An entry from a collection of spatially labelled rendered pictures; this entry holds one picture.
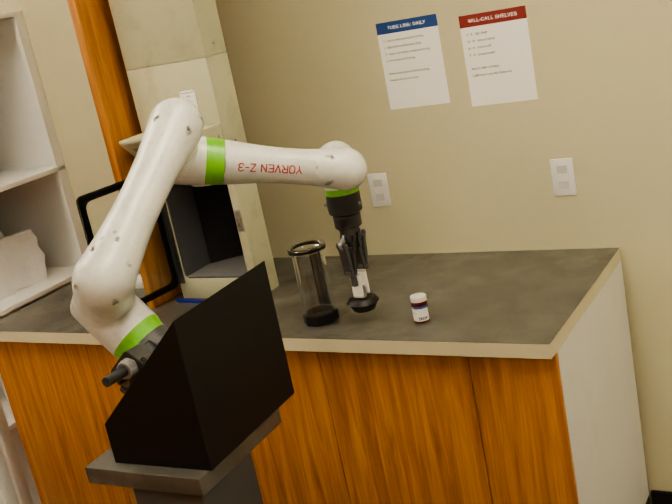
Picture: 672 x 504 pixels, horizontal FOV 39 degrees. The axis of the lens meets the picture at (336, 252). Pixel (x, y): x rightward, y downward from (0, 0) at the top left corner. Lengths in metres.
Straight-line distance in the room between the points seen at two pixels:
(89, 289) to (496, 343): 0.99
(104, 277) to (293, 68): 1.47
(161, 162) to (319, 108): 1.21
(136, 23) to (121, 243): 1.17
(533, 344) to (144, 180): 0.99
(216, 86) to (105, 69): 0.39
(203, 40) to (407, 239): 0.94
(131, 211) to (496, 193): 1.36
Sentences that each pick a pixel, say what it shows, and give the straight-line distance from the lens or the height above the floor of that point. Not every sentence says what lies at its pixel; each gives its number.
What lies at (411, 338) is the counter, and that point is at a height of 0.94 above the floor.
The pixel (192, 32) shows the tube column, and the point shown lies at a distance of 2.91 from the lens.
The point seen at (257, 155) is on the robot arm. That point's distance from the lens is 2.32.
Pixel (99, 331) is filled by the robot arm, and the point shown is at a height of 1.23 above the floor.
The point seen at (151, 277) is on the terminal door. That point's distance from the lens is 3.11.
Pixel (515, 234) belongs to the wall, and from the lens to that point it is 3.04.
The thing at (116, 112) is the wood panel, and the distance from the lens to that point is 3.12.
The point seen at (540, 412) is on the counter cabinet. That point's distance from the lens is 2.44.
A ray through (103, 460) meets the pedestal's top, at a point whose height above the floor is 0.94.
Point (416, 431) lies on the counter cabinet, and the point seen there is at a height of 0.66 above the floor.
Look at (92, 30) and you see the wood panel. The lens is 3.10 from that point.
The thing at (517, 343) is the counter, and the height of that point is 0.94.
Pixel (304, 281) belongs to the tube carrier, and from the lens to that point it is 2.64.
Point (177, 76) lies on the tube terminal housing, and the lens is 2.98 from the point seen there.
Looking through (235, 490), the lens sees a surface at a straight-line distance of 2.22.
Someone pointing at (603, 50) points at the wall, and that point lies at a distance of 2.83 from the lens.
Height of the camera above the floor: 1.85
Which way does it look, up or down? 16 degrees down
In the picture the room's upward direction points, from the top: 12 degrees counter-clockwise
